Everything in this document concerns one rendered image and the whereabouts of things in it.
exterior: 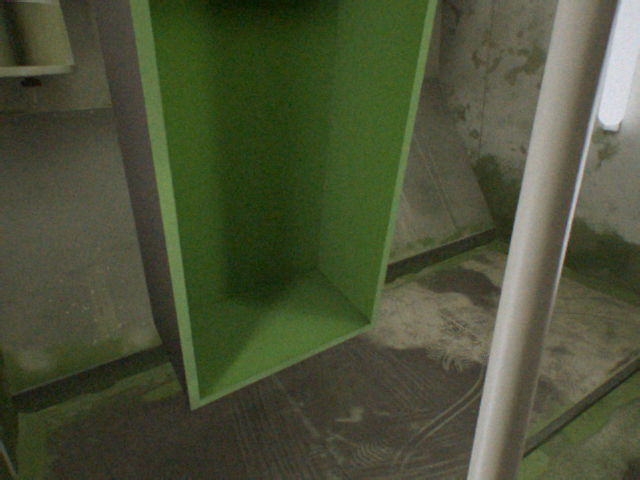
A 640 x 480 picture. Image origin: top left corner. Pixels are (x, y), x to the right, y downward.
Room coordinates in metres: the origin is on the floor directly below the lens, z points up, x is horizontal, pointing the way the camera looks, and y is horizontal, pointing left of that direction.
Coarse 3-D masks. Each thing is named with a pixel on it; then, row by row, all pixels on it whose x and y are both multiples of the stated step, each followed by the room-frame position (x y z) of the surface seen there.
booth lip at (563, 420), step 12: (636, 360) 1.39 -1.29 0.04; (624, 372) 1.33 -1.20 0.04; (636, 372) 1.35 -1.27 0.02; (612, 384) 1.27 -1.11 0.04; (588, 396) 1.21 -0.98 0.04; (600, 396) 1.22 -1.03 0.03; (576, 408) 1.16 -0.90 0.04; (564, 420) 1.11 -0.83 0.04; (540, 432) 1.06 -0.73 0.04; (552, 432) 1.07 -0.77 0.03; (528, 444) 1.02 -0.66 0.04; (540, 444) 1.03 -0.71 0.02
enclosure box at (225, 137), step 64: (128, 0) 0.67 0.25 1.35; (192, 0) 1.06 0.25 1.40; (256, 0) 1.14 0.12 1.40; (320, 0) 1.24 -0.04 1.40; (384, 0) 1.11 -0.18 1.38; (128, 64) 0.75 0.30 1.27; (192, 64) 1.08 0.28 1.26; (256, 64) 1.17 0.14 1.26; (320, 64) 1.27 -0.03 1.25; (384, 64) 1.11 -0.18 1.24; (128, 128) 0.86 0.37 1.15; (192, 128) 1.10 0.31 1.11; (256, 128) 1.20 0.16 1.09; (320, 128) 1.31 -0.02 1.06; (384, 128) 1.11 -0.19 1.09; (192, 192) 1.12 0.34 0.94; (256, 192) 1.23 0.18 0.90; (320, 192) 1.36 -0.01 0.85; (384, 192) 1.10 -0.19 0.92; (192, 256) 1.15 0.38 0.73; (256, 256) 1.27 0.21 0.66; (320, 256) 1.40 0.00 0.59; (384, 256) 1.07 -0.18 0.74; (192, 320) 1.12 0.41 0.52; (256, 320) 1.14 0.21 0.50; (320, 320) 1.15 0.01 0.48; (192, 384) 0.81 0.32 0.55
